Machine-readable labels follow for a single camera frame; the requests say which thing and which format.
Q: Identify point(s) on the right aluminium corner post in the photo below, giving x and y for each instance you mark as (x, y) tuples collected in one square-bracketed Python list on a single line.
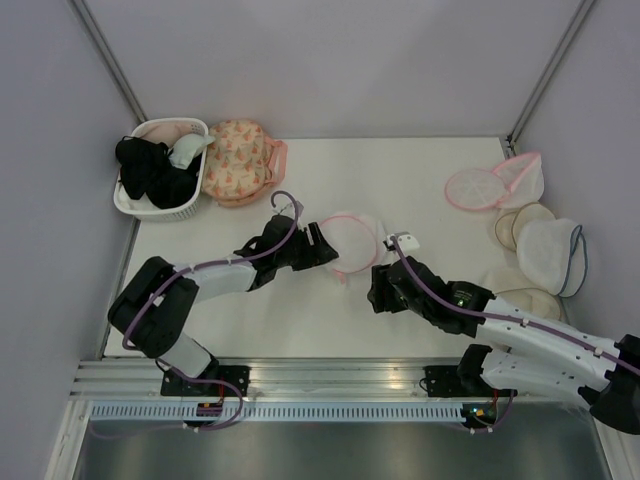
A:
[(551, 68)]

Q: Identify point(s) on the white bra in basket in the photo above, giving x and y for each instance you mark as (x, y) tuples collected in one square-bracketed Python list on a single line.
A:
[(187, 148)]

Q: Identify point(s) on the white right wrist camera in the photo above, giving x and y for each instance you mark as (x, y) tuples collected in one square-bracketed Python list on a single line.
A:
[(403, 241)]

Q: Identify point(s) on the white slotted cable duct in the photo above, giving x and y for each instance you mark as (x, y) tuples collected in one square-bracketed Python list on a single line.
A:
[(283, 411)]

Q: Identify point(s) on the left aluminium corner post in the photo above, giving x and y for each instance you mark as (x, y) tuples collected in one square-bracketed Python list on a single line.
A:
[(99, 41)]

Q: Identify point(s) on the pink rimmed mesh laundry bag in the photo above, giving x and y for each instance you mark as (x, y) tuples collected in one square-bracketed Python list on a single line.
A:
[(358, 239)]

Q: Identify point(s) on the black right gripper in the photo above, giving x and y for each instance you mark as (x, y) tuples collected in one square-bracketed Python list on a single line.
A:
[(375, 294)]

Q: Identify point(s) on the pink mesh laundry bag flat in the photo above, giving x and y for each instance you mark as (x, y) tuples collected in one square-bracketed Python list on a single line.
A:
[(475, 190)]

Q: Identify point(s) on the aluminium corner post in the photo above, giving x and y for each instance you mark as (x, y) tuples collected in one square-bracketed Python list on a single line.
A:
[(551, 68), (99, 41)]

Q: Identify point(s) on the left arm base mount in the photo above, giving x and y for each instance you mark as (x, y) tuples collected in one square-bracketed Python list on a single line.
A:
[(218, 380)]

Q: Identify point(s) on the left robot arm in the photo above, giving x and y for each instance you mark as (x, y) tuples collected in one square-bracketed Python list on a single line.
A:
[(153, 308)]

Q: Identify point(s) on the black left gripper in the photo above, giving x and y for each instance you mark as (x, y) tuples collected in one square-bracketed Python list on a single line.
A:
[(317, 254)]

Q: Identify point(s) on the pink mesh laundry bag open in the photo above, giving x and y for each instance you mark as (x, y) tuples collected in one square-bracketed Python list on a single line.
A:
[(523, 179)]

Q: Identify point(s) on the aluminium front rail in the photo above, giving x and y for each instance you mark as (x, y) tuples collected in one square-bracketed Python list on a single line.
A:
[(270, 379)]

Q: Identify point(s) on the black bras in basket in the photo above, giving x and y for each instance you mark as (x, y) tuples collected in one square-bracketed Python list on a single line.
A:
[(145, 170)]

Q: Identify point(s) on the beige bra cup upper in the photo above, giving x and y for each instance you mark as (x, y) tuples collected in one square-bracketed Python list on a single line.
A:
[(510, 223)]

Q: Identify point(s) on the white plastic laundry basket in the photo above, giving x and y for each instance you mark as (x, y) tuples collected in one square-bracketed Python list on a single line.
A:
[(168, 131)]

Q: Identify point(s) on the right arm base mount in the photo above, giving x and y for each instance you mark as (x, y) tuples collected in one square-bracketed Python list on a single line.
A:
[(450, 382)]

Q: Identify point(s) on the floral peach bra case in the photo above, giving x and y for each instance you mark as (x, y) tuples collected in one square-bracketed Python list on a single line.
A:
[(242, 163)]

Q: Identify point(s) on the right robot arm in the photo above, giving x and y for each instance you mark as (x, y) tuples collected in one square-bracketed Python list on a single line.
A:
[(512, 350)]

